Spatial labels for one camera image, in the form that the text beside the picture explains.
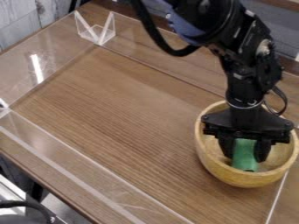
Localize black cable bottom left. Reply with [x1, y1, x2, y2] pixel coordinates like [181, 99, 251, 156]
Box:
[0, 199, 56, 224]

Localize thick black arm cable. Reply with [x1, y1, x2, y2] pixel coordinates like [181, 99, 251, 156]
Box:
[128, 0, 202, 58]

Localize brown wooden bowl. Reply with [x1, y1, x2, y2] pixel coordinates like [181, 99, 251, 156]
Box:
[194, 101, 299, 188]

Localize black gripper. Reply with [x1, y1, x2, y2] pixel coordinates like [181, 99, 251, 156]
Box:
[201, 101, 295, 163]

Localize green rectangular block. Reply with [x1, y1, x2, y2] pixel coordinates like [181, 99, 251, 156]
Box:
[231, 138, 258, 172]

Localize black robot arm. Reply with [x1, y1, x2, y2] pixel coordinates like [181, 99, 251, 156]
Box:
[164, 0, 294, 163]

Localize clear acrylic corner bracket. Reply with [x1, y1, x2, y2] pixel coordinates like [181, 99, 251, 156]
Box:
[74, 11, 116, 46]

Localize clear acrylic tray wall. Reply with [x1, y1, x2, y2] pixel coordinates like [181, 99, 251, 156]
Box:
[0, 101, 195, 224]

